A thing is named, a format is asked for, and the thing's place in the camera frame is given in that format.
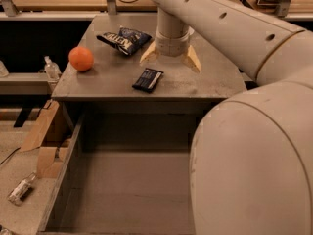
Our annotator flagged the open grey top drawer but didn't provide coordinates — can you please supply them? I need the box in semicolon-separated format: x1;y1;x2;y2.
38;114;197;235

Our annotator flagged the dark blue rxbar wrapper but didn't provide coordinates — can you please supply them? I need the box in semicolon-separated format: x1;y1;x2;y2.
132;68;163;93

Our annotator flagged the orange fruit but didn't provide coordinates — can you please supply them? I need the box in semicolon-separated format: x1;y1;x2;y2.
68;46;94;71

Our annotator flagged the clear bottle on floor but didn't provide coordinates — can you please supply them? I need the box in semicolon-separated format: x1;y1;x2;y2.
8;172;37;206

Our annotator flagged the grey cabinet with top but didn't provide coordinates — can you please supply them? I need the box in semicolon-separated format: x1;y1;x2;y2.
53;14;246;134

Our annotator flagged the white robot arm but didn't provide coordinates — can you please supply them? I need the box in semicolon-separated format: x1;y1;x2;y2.
153;0;313;235

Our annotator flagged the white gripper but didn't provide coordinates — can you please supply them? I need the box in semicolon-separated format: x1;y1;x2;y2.
140;27;201;72

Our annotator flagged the clear sanitizer bottle left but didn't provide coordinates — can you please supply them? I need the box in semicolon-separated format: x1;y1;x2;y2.
44;56;62;81

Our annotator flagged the brown cardboard box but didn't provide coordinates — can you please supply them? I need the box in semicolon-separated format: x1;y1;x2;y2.
21;100;71;178

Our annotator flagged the blue kettle chip bag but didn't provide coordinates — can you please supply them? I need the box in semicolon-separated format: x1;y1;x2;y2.
96;26;152;56

